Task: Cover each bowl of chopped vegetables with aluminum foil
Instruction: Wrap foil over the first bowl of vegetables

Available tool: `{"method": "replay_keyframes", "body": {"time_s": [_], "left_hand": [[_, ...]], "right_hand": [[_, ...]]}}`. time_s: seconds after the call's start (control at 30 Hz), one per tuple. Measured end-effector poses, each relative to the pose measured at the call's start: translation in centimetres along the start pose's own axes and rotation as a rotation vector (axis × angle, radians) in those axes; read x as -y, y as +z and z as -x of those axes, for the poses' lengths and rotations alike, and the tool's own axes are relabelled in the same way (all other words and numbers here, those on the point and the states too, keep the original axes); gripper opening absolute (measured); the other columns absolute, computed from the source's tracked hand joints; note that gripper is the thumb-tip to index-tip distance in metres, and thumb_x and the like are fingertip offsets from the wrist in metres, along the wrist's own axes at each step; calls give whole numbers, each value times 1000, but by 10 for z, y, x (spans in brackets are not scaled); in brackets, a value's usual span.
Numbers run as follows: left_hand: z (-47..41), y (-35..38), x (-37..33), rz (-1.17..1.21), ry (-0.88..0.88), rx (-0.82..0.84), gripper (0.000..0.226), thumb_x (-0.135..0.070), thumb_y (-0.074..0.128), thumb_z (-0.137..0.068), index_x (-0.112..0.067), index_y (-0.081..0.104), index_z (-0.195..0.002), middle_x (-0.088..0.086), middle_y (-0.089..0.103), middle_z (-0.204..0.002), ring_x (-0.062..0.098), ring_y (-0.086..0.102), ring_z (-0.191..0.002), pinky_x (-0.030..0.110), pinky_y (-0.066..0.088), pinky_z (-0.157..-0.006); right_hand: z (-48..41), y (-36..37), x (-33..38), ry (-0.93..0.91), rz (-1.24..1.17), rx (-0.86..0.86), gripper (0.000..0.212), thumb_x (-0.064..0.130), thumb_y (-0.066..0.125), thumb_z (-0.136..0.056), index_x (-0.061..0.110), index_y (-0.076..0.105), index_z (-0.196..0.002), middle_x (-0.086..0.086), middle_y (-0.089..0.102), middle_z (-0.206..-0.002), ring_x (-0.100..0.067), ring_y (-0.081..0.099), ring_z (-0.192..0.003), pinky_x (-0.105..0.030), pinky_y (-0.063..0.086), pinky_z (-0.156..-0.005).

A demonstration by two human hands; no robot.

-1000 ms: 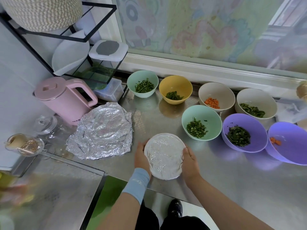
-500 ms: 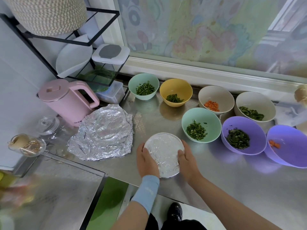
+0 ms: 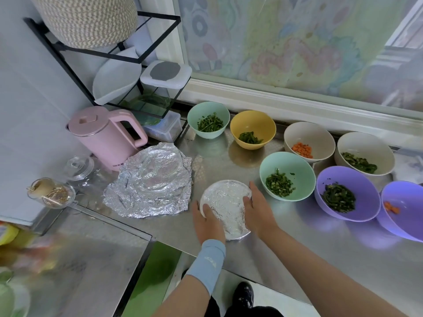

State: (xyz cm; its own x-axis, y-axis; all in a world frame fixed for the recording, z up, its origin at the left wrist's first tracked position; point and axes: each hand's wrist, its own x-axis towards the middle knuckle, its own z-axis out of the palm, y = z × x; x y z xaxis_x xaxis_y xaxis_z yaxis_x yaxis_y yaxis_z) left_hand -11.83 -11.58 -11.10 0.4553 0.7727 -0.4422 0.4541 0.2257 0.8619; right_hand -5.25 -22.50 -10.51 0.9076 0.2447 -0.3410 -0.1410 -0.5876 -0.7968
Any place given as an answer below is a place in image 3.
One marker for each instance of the yellow bowl with greens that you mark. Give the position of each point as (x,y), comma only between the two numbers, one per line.
(253,127)

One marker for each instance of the person's left forearm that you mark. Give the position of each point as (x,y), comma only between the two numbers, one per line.
(185,301)

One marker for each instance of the mint green bowl chopped greens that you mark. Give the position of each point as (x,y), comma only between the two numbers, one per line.
(287,175)

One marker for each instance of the yellow orange packet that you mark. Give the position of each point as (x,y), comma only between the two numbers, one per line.
(8,234)

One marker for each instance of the stack of aluminium foil sheets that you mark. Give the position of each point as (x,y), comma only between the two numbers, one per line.
(149,181)

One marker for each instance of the black trousers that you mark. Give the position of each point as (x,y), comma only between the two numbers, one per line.
(254,311)

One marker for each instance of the beige bowl with greens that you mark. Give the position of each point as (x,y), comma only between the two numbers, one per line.
(365,150)

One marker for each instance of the purple bowl chopped greens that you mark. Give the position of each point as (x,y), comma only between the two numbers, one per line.
(347,191)

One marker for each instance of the person's right forearm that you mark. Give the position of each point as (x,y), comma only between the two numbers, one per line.
(337,287)

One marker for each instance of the mint green bowl green beans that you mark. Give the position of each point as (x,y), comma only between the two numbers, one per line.
(209,122)

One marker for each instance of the window with cartoon film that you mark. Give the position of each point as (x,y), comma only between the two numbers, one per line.
(304,43)

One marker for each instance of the white bowl carrot pieces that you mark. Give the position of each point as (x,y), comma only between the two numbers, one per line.
(309,138)

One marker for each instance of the stainless steel countertop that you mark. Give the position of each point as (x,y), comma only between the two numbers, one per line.
(350,237)

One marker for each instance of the green floor mat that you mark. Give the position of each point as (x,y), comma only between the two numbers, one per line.
(152,284)

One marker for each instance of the clear glass jar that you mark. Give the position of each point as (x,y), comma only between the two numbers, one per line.
(79,168)

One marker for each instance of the black right shoe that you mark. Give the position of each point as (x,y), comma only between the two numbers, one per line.
(242,295)

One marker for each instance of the light blue wristband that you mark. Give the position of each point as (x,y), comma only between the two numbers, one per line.
(206,264)

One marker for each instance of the black metal rack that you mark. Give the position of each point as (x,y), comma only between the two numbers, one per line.
(46,44)

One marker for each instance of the pink electric kettle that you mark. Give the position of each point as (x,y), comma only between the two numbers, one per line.
(99,135)

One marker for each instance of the foil-covered bowl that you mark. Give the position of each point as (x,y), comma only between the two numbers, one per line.
(228,204)

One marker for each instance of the clear plastic box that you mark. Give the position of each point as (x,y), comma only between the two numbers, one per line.
(165,127)

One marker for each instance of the person's right hand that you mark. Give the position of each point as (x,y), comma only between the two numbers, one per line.
(261,214)

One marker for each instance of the person's left hand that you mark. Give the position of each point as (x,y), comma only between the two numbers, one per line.
(208,227)

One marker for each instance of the purple bowl carrot pieces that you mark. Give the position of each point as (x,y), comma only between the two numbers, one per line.
(404,214)

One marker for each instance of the white plate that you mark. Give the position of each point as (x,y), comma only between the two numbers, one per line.
(116,79)

